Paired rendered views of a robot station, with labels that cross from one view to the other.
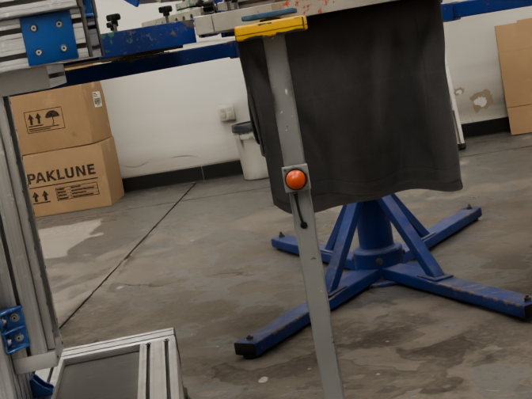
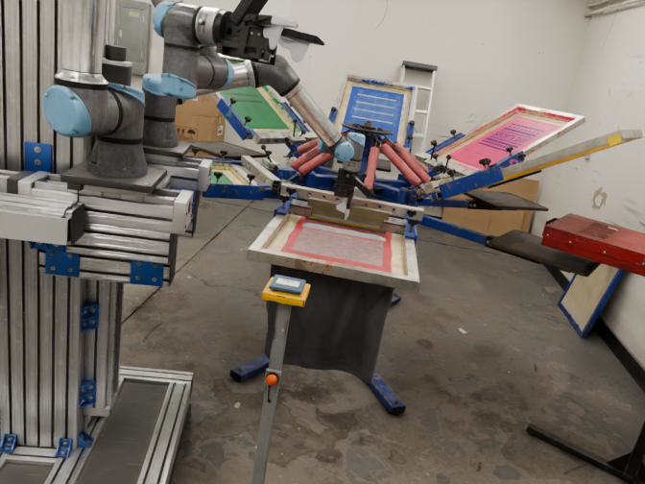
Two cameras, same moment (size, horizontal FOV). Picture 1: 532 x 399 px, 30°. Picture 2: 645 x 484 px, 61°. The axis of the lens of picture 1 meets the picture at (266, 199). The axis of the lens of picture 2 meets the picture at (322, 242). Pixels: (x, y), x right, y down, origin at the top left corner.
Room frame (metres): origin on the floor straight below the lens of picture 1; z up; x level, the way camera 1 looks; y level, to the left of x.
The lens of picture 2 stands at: (0.35, -0.08, 1.63)
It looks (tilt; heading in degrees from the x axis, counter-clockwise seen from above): 18 degrees down; 357
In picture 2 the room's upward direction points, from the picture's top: 10 degrees clockwise
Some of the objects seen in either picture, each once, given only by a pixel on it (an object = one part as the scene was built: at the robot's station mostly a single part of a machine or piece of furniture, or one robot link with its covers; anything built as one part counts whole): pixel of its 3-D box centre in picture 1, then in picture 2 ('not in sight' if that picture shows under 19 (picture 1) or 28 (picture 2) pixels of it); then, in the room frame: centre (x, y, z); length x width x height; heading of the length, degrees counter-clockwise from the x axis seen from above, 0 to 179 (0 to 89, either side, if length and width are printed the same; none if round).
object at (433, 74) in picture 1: (351, 110); (324, 320); (2.18, -0.22, 0.74); 0.45 x 0.03 x 0.43; 84
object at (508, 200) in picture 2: not in sight; (448, 201); (3.78, -0.98, 0.91); 1.34 x 0.40 x 0.08; 114
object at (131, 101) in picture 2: not in sight; (118, 108); (1.82, 0.43, 1.42); 0.13 x 0.12 x 0.14; 159
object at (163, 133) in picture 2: not in sight; (156, 129); (2.32, 0.47, 1.31); 0.15 x 0.15 x 0.10
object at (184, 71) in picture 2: not in sight; (184, 71); (1.62, 0.22, 1.56); 0.11 x 0.08 x 0.11; 159
